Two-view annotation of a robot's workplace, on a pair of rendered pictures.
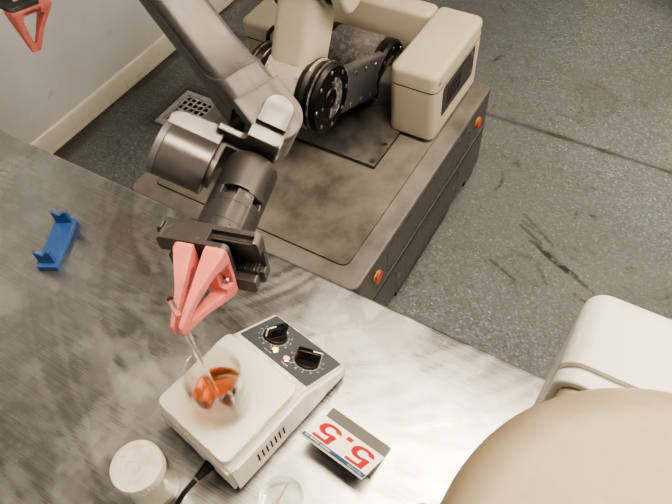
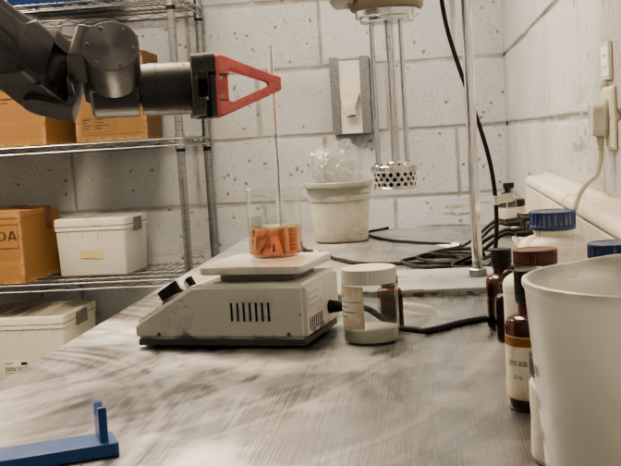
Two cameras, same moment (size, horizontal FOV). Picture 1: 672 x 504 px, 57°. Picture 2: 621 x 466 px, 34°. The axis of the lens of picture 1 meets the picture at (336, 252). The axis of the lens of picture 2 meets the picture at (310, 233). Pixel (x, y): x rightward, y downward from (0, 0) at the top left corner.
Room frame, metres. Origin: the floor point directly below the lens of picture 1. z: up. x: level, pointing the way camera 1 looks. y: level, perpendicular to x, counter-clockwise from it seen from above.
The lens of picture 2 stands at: (0.79, 1.17, 0.97)
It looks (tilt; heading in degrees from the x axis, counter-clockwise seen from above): 5 degrees down; 243
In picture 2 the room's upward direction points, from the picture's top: 3 degrees counter-clockwise
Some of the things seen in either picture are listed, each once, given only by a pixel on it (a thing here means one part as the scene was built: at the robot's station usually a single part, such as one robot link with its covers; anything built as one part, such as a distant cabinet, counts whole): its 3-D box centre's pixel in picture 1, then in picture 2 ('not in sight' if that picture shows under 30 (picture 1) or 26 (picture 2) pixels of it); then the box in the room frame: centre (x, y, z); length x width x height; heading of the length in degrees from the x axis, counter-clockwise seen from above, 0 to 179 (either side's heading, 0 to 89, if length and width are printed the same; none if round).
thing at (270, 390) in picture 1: (227, 395); (266, 263); (0.31, 0.14, 0.83); 0.12 x 0.12 x 0.01; 45
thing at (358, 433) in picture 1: (346, 441); not in sight; (0.27, 0.01, 0.77); 0.09 x 0.06 x 0.04; 49
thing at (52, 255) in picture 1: (54, 238); (45, 436); (0.63, 0.44, 0.77); 0.10 x 0.03 x 0.04; 173
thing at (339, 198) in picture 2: not in sight; (338, 190); (-0.24, -0.69, 0.86); 0.14 x 0.14 x 0.21
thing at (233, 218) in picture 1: (224, 230); (173, 88); (0.40, 0.11, 1.03); 0.10 x 0.07 x 0.07; 71
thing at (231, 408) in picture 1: (217, 391); (276, 224); (0.30, 0.14, 0.88); 0.07 x 0.06 x 0.08; 151
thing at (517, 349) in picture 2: not in sight; (533, 337); (0.28, 0.55, 0.80); 0.04 x 0.04 x 0.11
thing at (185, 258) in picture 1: (207, 290); (237, 86); (0.33, 0.12, 1.03); 0.09 x 0.07 x 0.07; 161
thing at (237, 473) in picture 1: (249, 394); (248, 301); (0.33, 0.12, 0.79); 0.22 x 0.13 x 0.08; 135
